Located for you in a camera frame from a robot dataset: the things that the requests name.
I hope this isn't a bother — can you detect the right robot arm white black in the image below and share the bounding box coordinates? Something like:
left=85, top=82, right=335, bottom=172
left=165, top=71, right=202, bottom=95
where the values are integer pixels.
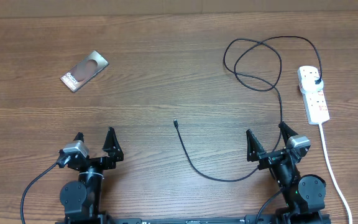
left=244, top=122, right=331, bottom=224

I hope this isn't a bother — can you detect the white power strip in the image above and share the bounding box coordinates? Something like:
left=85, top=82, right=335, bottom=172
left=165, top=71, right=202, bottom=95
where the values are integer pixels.
left=297, top=66, right=330, bottom=124

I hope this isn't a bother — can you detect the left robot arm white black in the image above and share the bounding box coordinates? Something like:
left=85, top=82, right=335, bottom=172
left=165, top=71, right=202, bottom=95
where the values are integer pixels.
left=57, top=127, right=124, bottom=223

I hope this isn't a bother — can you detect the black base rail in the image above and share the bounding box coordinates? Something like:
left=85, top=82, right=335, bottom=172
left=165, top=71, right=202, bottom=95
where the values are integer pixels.
left=55, top=215, right=331, bottom=224

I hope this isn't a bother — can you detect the white charger plug adapter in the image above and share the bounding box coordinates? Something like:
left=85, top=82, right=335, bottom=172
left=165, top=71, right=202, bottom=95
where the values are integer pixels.
left=299, top=77, right=324, bottom=94

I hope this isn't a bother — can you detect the Galaxy smartphone with bronze screen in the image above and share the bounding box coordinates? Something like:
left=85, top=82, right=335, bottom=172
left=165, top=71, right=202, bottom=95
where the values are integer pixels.
left=60, top=50, right=109, bottom=93

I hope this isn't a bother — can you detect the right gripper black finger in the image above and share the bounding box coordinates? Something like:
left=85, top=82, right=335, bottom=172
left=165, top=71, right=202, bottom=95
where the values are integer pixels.
left=246, top=129, right=266, bottom=162
left=278, top=121, right=298, bottom=144

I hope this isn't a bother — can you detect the black USB charging cable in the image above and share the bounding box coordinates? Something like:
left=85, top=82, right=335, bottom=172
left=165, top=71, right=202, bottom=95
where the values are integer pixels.
left=173, top=35, right=323, bottom=183

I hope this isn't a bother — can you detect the white power strip cord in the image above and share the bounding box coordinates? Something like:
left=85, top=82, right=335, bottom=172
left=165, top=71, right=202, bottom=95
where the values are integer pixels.
left=318, top=123, right=354, bottom=224

